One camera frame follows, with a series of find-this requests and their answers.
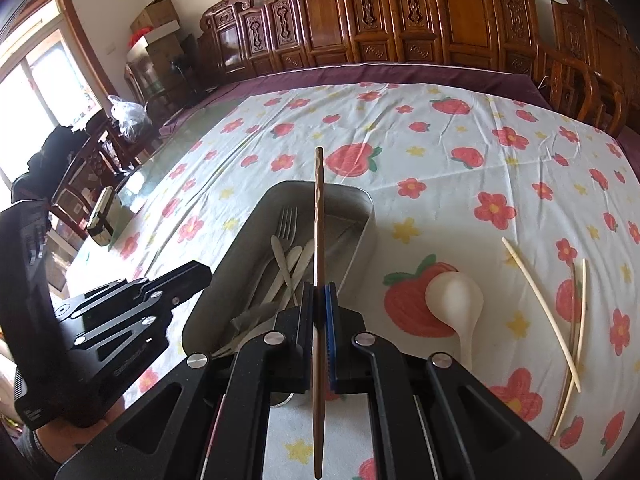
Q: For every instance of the rectangular metal tray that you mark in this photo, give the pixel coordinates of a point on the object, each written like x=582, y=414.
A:
x=350, y=215

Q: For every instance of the carved wooden sofa bench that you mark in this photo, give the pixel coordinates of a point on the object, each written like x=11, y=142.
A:
x=400, y=10

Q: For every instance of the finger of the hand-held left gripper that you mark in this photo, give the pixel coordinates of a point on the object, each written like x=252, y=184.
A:
x=140, y=327
x=185, y=277

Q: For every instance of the dark wooden chair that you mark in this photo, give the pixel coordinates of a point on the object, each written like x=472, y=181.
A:
x=85, y=175

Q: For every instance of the white plastic spoon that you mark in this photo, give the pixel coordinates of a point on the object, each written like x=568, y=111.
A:
x=452, y=295

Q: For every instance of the cream box with black band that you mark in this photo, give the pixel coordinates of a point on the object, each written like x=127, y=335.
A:
x=102, y=215

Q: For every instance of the black bag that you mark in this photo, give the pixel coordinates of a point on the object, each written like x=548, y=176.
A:
x=47, y=160

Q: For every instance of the white-lidded cardboard box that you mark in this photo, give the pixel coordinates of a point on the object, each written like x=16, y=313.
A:
x=155, y=37

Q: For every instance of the person's left forearm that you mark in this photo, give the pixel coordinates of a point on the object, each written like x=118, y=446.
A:
x=55, y=445

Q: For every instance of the clear plastic bag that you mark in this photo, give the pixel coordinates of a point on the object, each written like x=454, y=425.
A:
x=129, y=117

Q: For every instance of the strawberry flower print tablecloth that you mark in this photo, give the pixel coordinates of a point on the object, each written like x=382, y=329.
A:
x=450, y=125

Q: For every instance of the cream wooden knife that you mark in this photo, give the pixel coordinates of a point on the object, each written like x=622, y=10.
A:
x=280, y=260

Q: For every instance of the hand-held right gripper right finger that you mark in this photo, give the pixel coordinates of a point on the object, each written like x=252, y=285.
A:
x=330, y=335

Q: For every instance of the cream chopstick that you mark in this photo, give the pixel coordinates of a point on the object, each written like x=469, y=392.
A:
x=537, y=305
x=583, y=300

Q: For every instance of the purple bench cushion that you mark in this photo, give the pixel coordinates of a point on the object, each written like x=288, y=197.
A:
x=400, y=71

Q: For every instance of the carved wooden armchair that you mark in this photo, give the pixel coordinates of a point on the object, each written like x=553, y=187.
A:
x=600, y=35

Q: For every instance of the brown cardboard box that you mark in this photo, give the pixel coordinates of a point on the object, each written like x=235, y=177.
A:
x=155, y=12

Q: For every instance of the brown wooden chopstick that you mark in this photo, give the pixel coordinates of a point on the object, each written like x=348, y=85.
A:
x=573, y=305
x=319, y=220

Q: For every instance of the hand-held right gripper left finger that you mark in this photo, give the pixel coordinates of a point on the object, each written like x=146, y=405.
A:
x=307, y=330

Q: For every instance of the cream wooden spoon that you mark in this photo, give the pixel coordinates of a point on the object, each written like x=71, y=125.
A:
x=302, y=260

